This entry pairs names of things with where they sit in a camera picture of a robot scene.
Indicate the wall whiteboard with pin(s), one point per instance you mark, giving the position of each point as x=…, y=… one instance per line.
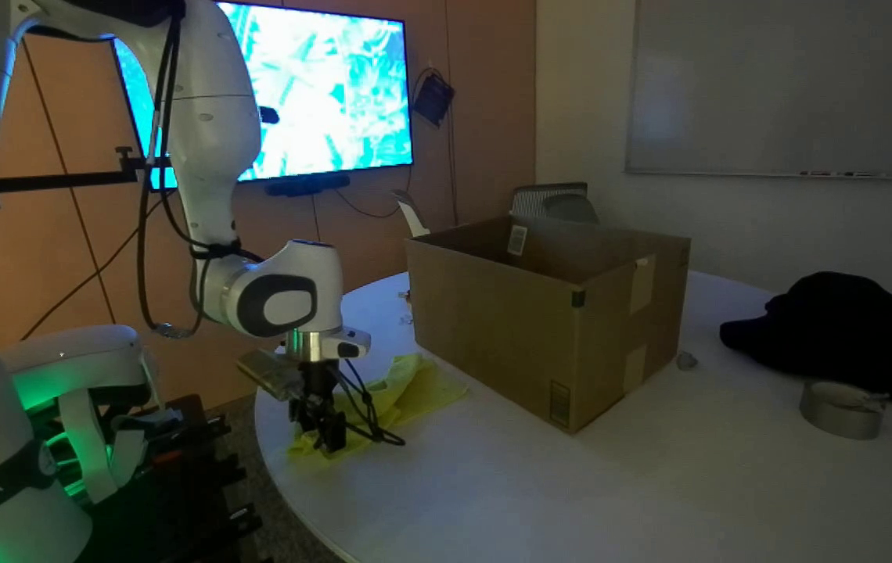
x=788, y=82

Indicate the grey chair backrest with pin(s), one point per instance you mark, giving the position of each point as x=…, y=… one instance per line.
x=556, y=204

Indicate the wall mounted TV screen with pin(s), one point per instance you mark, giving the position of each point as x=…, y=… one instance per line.
x=339, y=95

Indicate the grey tape roll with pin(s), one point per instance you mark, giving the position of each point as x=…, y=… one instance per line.
x=838, y=409

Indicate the black cloth bundle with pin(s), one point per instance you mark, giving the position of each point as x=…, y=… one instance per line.
x=853, y=333

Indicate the open cardboard box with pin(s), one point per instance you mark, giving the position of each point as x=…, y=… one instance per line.
x=527, y=325

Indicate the black bar under TV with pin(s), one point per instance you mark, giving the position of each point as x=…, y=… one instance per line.
x=308, y=186

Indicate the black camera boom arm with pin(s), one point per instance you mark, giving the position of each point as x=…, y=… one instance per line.
x=71, y=181

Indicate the yellow microfiber towel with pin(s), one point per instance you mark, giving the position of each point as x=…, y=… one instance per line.
x=415, y=391

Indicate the small black wall device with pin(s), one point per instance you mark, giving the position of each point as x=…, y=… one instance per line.
x=434, y=95

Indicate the small clear table object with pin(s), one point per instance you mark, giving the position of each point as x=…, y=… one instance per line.
x=685, y=361

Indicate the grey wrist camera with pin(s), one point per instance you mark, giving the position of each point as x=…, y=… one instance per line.
x=269, y=374

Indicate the black bar camera on boom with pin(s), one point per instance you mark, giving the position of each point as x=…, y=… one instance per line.
x=266, y=114

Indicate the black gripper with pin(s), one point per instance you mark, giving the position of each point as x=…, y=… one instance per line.
x=322, y=391

